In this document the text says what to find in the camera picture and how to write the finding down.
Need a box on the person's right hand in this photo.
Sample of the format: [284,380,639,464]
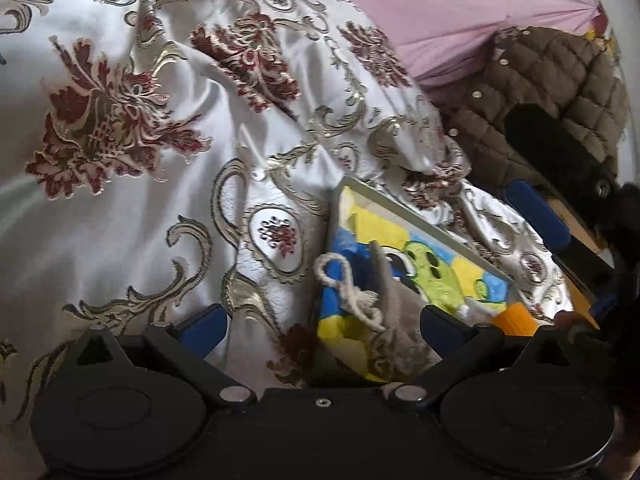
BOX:
[554,309,640,480]

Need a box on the white knotted rope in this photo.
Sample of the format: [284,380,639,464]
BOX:
[312,251,388,334]

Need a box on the floral satin bedspread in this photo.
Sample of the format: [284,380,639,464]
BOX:
[1,0,570,479]

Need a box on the white cloth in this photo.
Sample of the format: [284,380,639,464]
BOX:
[454,298,499,326]

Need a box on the orange trimmed cloth bib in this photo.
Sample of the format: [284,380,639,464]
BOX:
[491,302,539,337]

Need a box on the cartoon poster top right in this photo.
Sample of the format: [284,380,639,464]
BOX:
[584,1,622,67]

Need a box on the brown quilted puffer jacket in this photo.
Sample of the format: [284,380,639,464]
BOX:
[447,27,629,194]

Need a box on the green box with cartoon cloth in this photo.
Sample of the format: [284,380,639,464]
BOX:
[314,177,510,382]

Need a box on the wooden bed frame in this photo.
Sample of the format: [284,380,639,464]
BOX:
[544,197,614,326]

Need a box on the floral satin pillow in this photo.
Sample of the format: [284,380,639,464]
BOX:
[144,0,470,211]

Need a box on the grey cloth pouch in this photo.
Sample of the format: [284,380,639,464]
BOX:
[369,240,440,382]

